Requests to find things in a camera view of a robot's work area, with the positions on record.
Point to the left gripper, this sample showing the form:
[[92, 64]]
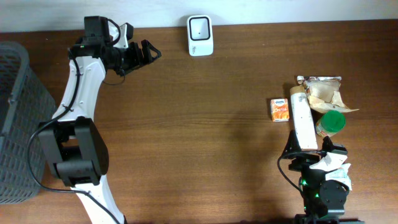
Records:
[[138, 58]]

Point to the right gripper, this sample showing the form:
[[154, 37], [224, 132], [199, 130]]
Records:
[[300, 160]]

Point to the white cream tube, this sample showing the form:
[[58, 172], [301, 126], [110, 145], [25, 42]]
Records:
[[303, 121]]

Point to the green lid jar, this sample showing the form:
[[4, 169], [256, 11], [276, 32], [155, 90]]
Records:
[[330, 123]]

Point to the small orange packet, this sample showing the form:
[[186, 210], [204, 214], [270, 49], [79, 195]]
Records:
[[280, 110]]

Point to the beige snack bag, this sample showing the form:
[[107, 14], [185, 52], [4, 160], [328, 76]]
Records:
[[323, 94]]

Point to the teal tissue pack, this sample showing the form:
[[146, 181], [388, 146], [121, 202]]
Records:
[[341, 175]]

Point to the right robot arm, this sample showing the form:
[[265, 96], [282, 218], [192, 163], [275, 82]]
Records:
[[324, 183]]

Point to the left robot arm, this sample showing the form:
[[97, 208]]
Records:
[[73, 147]]

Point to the white barcode scanner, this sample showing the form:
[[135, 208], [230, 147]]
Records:
[[200, 35]]

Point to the grey plastic mesh basket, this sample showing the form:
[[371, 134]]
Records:
[[25, 102]]

